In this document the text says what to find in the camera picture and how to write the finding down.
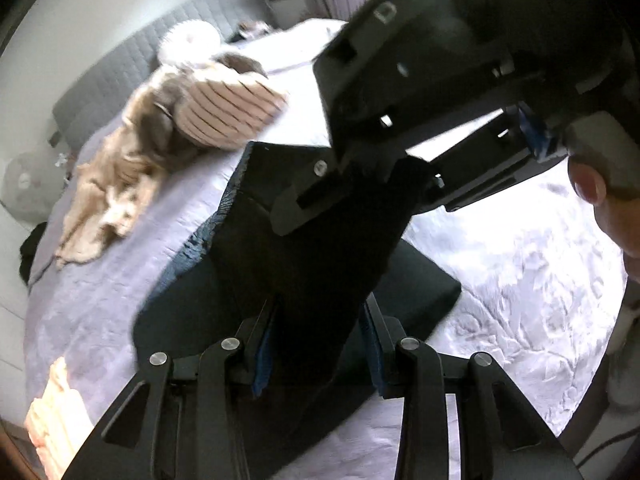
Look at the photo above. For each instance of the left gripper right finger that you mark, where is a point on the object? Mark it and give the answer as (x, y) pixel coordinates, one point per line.
(465, 409)

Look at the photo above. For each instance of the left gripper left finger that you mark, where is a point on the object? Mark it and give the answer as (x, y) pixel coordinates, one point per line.
(178, 418)

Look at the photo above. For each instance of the dark blue-black pants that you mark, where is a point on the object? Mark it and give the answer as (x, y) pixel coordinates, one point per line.
(315, 284)

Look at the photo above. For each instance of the person's right hand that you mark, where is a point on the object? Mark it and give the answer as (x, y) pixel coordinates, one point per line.
(610, 199)

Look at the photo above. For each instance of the orange peach garment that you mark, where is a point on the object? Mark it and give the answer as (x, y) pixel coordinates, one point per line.
(58, 422)

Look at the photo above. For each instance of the black item beside bed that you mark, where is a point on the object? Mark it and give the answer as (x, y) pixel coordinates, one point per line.
(28, 251)

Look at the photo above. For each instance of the beige striped garment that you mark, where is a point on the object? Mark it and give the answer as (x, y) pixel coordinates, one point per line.
(170, 120)

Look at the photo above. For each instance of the white round pillow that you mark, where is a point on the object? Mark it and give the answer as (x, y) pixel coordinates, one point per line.
(192, 43)

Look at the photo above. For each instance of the grey quilted headboard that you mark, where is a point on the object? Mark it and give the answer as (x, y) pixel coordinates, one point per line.
(99, 93)

